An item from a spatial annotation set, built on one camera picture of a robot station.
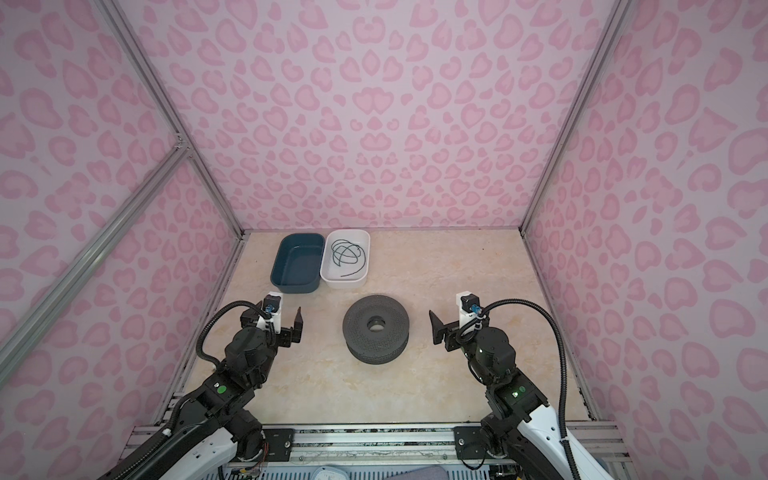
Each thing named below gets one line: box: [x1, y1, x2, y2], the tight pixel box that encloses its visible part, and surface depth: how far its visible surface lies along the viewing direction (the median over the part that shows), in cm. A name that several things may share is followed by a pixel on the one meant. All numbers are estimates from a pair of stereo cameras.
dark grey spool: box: [342, 295, 410, 365], surface depth 91 cm
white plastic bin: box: [320, 229, 371, 289], surface depth 112 cm
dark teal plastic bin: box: [270, 233, 325, 294], surface depth 112 cm
